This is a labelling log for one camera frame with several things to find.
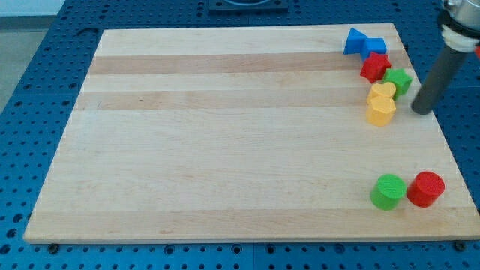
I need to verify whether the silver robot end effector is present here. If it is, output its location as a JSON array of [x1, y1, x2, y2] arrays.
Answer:
[[437, 0, 479, 53]]

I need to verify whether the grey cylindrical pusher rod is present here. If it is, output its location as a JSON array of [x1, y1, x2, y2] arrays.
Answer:
[[410, 45, 468, 115]]

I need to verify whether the green star block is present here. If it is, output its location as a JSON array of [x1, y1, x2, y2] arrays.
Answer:
[[382, 68, 413, 100]]

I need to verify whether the yellow heart block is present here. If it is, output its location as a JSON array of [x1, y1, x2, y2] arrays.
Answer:
[[367, 82, 396, 104]]

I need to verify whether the red star block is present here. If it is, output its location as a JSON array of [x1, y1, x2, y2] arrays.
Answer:
[[360, 52, 392, 83]]

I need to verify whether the yellow hexagon block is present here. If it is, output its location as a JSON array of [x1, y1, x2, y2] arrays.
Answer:
[[366, 96, 396, 127]]

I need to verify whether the blue cube block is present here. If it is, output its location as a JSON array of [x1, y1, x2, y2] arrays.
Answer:
[[360, 37, 387, 62]]

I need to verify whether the blue triangle block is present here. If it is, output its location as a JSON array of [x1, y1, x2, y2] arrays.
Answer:
[[343, 28, 368, 55]]

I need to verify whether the red cylinder block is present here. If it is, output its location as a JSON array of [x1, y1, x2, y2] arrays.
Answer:
[[406, 171, 446, 208]]

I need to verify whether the green cylinder block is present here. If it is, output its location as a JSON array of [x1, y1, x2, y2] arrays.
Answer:
[[370, 174, 407, 211]]

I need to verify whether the wooden board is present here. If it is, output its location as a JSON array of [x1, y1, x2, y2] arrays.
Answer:
[[23, 24, 479, 244]]

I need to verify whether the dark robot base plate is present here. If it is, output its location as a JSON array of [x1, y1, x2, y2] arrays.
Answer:
[[207, 0, 289, 14]]

